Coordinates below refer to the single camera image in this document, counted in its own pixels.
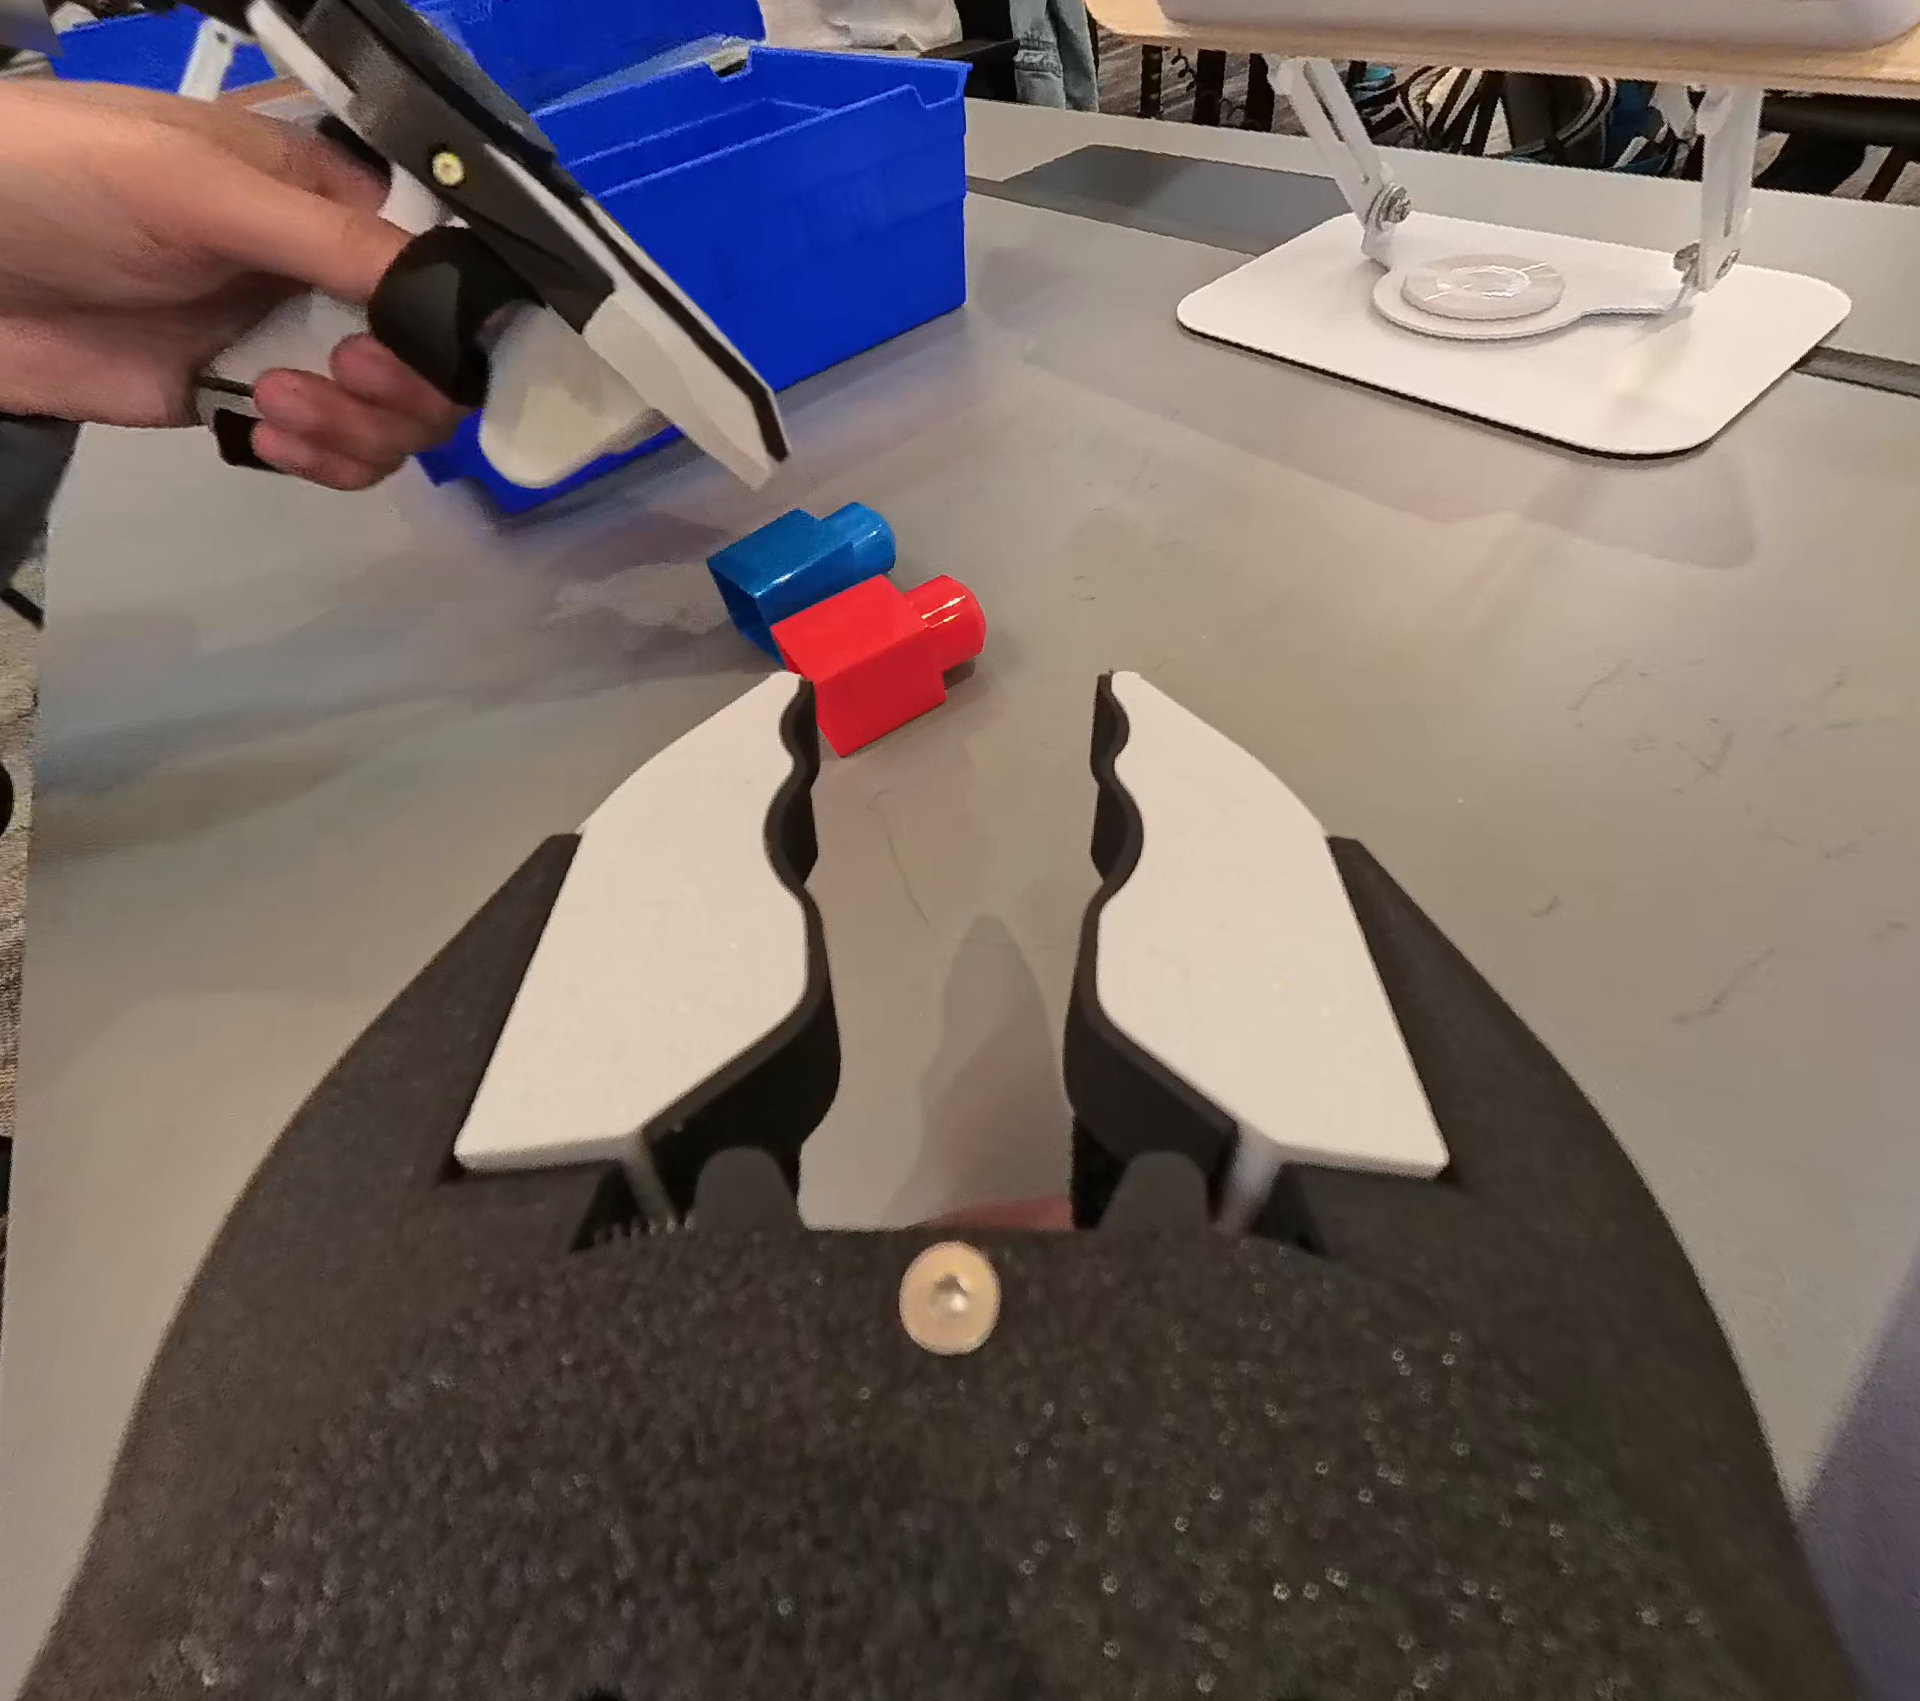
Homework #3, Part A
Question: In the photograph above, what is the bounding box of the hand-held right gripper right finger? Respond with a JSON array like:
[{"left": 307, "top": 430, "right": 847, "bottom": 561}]
[{"left": 1065, "top": 667, "right": 1454, "bottom": 1226}]

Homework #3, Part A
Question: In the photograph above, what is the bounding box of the red one-stud block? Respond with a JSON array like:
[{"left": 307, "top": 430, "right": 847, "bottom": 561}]
[{"left": 768, "top": 571, "right": 990, "bottom": 758}]

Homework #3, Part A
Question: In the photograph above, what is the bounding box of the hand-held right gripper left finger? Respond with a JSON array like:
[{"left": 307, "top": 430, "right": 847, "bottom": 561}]
[{"left": 452, "top": 671, "right": 842, "bottom": 1223}]

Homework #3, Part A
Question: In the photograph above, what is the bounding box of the clear plastic bag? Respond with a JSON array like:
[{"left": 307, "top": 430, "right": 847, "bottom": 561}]
[{"left": 562, "top": 36, "right": 756, "bottom": 103}]

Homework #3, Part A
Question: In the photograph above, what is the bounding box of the blue plastic bin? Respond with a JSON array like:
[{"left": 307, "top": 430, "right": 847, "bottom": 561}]
[
  {"left": 413, "top": 48, "right": 973, "bottom": 518},
  {"left": 393, "top": 0, "right": 768, "bottom": 109},
  {"left": 49, "top": 6, "right": 281, "bottom": 89}
]

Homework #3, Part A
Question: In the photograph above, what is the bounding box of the white wooden document stand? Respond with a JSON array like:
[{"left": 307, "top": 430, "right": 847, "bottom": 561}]
[{"left": 1076, "top": 0, "right": 1920, "bottom": 460}]

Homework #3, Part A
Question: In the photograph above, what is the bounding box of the blue one-stud block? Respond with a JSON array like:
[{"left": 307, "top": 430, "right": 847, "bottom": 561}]
[{"left": 704, "top": 502, "right": 900, "bottom": 652}]

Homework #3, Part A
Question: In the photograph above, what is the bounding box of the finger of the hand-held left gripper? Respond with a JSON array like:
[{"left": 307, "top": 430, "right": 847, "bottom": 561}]
[
  {"left": 575, "top": 222, "right": 795, "bottom": 493},
  {"left": 476, "top": 301, "right": 674, "bottom": 490}
]

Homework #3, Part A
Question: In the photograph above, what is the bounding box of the person's left hand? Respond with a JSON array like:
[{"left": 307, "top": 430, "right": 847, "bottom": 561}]
[{"left": 0, "top": 80, "right": 486, "bottom": 493}]

